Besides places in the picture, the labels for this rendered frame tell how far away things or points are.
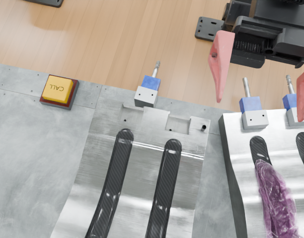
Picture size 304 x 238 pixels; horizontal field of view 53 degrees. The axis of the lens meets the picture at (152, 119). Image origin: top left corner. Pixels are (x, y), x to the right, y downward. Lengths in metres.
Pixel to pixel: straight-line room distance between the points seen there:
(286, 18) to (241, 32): 0.05
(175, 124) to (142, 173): 0.14
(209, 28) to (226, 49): 0.54
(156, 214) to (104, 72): 0.41
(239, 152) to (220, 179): 0.09
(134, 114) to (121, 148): 0.09
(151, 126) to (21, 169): 0.34
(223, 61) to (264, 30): 0.06
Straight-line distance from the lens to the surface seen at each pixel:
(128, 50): 0.87
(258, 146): 0.75
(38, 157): 0.80
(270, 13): 0.40
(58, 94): 0.79
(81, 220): 0.64
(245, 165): 0.71
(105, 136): 0.68
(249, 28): 0.39
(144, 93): 0.74
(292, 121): 0.77
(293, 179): 0.72
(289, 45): 0.39
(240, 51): 0.42
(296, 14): 0.41
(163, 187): 0.66
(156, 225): 0.64
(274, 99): 0.86
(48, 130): 0.81
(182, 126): 0.71
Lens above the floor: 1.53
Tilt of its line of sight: 71 degrees down
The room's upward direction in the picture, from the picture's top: straight up
